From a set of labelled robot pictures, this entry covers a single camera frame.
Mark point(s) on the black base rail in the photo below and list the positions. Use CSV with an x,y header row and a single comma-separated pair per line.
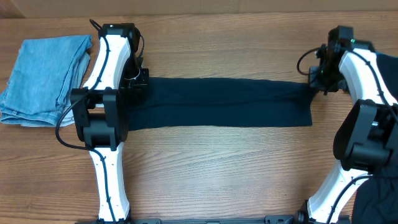
x,y
269,219

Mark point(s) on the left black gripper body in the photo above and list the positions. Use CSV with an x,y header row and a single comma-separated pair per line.
x,y
142,78

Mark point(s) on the folded light blue jeans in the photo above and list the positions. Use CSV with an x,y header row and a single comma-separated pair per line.
x,y
45,72

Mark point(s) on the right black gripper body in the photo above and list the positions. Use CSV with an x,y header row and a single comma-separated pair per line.
x,y
315,79

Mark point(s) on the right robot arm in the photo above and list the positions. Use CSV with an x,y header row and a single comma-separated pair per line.
x,y
366,142

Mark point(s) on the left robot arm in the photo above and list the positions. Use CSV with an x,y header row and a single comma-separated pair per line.
x,y
118,80

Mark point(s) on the dark navy t-shirt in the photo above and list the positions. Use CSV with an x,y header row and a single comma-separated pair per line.
x,y
222,102

